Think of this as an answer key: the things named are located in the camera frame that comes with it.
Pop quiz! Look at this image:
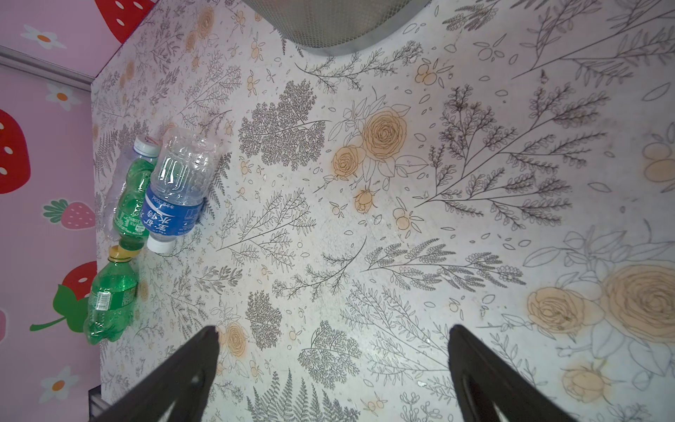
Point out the clear bottle blue label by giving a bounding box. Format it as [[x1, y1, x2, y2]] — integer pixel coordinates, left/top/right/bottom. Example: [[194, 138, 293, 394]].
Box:
[[141, 128, 221, 254]]

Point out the clear bottle white cap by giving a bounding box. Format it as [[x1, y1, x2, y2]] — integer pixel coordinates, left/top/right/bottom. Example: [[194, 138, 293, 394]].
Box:
[[103, 136, 161, 241]]

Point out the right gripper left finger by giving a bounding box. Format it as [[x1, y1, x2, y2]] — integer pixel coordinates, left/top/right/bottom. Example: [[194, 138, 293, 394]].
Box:
[[95, 325, 220, 421]]

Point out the translucent grey waste bin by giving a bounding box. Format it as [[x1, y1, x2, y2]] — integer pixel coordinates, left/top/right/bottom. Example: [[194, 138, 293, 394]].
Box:
[[246, 0, 426, 56]]

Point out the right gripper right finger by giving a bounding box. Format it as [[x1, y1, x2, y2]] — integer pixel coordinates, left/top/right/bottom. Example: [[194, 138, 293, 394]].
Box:
[[448, 325, 573, 422]]

